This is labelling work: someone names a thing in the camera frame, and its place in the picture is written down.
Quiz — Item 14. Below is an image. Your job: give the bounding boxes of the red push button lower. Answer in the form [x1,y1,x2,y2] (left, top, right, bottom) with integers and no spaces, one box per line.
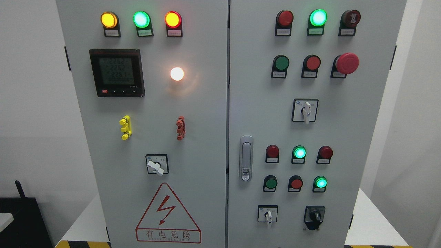
[288,175,304,193]

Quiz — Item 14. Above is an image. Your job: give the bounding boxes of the dark red indicator light right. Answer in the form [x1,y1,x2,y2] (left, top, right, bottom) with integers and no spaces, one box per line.
[316,146,334,164]

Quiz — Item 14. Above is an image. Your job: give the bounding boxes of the silver cabinet door handle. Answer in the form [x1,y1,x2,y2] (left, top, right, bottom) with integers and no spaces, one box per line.
[239,135,254,182]

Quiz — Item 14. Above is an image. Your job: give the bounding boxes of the white selector switch upper right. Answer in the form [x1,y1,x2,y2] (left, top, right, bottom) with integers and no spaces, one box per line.
[291,99,319,124]

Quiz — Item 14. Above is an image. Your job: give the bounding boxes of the yellow terminal clip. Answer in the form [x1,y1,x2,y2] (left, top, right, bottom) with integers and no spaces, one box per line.
[119,115,132,140]

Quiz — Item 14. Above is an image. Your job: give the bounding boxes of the white lit indicator light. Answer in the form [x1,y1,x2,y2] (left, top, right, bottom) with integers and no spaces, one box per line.
[170,66,185,81]

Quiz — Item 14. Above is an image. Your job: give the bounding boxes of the red terminal clip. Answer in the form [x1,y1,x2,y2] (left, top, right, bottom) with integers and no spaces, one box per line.
[176,116,186,141]

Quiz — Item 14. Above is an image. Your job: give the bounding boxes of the white selector switch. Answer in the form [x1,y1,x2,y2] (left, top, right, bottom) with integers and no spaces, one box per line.
[291,99,319,124]
[258,205,278,228]

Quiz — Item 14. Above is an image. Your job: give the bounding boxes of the large green lit indicator light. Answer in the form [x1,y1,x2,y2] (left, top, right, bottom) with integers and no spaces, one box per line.
[307,9,328,36]

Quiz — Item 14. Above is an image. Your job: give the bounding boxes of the red lit indicator light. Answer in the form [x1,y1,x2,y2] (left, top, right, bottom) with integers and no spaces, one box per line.
[164,11,183,37]

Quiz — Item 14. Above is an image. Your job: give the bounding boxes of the black digital power meter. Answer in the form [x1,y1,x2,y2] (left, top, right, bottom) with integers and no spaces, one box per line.
[89,49,145,97]

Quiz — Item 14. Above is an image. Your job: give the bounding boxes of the red push button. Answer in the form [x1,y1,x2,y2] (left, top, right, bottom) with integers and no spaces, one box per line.
[301,54,321,78]
[288,175,304,193]

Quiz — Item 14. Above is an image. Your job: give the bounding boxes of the black rotary selector switch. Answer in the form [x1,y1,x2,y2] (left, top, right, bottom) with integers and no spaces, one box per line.
[304,206,326,230]

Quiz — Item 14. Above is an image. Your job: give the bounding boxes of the black equipment box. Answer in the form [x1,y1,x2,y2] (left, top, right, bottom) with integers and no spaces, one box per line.
[0,180,53,248]

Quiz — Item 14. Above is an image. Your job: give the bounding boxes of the grey right cabinet door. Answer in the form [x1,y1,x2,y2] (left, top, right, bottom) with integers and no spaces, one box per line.
[228,0,406,248]

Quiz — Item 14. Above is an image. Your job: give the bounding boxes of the green lit push button lower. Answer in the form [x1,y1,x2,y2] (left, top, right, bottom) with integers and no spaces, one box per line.
[312,176,328,193]

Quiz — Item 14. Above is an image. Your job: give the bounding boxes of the grey left cabinet door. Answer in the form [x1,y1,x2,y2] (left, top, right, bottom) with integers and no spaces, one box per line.
[56,0,228,248]

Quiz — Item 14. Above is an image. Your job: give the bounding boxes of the red electrical hazard warning sticker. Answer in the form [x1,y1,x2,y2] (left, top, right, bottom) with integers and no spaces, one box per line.
[135,183,202,244]

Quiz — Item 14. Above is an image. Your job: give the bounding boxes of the green lit indicator light middle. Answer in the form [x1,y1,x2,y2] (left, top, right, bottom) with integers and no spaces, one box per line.
[291,145,307,164]

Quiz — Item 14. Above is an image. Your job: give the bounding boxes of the white selector switch left door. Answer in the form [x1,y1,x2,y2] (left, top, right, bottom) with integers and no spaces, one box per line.
[145,154,170,176]

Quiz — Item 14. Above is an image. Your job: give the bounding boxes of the dark red indicator light left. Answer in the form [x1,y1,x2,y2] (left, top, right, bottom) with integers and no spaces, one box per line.
[266,145,280,163]

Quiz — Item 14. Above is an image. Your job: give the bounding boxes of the red indicator light top right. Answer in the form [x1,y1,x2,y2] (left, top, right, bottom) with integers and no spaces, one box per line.
[275,10,294,37]

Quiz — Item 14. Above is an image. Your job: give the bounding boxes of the green push button upper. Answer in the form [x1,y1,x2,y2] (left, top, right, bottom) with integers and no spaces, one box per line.
[271,55,290,79]

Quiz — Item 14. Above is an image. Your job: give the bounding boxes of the white selector switch lower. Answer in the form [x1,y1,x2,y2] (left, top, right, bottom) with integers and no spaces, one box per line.
[258,205,278,228]

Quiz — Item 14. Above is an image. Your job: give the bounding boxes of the yellow indicator light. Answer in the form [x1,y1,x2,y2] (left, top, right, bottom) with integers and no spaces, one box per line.
[101,11,120,37]

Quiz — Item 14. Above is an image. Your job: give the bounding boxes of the grey cabinet door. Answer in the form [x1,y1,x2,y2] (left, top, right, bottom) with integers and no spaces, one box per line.
[228,0,406,248]
[56,0,228,248]

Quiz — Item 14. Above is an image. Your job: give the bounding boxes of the red push button upper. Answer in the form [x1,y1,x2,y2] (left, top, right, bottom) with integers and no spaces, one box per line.
[301,54,321,78]

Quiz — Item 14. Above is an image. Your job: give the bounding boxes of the dark red buzzer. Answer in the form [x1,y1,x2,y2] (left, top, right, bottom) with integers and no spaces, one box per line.
[338,10,361,36]

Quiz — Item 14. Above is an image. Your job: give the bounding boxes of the green indicator light top left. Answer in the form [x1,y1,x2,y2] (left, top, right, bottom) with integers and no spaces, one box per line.
[133,11,153,37]

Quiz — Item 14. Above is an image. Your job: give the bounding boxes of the dark red indicator light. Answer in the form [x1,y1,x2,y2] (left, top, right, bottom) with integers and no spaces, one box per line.
[266,145,280,163]
[316,146,334,164]

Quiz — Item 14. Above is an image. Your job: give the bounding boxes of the red emergency stop mushroom button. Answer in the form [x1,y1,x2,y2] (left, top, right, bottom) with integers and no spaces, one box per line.
[330,52,359,79]

